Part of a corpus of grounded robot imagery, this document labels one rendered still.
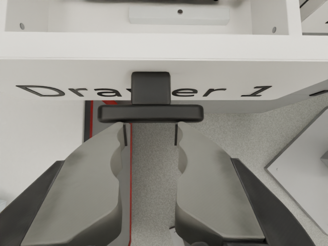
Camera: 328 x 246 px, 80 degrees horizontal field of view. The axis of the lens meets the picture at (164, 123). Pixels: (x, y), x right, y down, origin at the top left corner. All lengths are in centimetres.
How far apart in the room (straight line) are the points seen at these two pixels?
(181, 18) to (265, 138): 102
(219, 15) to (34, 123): 28
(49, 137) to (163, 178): 80
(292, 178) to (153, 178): 72
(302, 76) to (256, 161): 100
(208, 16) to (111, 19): 11
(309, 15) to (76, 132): 32
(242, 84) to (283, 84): 4
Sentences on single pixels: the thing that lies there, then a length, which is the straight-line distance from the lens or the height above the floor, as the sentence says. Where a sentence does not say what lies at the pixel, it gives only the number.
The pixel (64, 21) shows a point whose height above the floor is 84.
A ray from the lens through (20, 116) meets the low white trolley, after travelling 34.
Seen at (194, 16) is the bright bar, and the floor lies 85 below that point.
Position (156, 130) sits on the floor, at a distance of 105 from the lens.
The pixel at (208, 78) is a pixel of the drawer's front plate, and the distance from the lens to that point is 16.
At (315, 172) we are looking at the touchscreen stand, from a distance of 131.
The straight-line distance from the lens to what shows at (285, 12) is 22.
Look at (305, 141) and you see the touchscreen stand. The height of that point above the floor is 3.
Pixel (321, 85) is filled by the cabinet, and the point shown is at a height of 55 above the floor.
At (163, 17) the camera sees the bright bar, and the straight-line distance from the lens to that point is 24.
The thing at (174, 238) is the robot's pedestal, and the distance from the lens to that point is 113.
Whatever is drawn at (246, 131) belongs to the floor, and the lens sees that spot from 115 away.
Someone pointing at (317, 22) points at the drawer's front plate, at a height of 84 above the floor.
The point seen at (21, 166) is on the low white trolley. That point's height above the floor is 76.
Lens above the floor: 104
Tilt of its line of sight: 83 degrees down
